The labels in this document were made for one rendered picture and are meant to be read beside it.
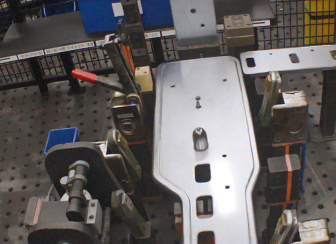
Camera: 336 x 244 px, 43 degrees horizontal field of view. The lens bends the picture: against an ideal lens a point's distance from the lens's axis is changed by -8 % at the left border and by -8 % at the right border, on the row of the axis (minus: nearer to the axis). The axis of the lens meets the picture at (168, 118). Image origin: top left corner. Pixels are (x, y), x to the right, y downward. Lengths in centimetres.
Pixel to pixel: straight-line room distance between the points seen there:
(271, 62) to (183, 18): 26
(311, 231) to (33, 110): 123
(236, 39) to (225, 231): 59
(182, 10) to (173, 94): 24
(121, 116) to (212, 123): 21
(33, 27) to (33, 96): 36
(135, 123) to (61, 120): 60
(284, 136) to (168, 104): 28
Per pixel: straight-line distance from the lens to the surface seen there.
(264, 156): 127
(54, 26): 151
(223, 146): 97
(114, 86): 103
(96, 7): 134
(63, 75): 174
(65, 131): 145
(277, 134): 104
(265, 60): 120
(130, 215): 81
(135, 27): 128
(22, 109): 177
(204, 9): 122
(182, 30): 125
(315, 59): 121
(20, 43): 149
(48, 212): 73
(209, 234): 91
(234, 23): 125
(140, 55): 135
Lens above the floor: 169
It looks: 41 degrees down
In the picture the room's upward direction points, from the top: 12 degrees counter-clockwise
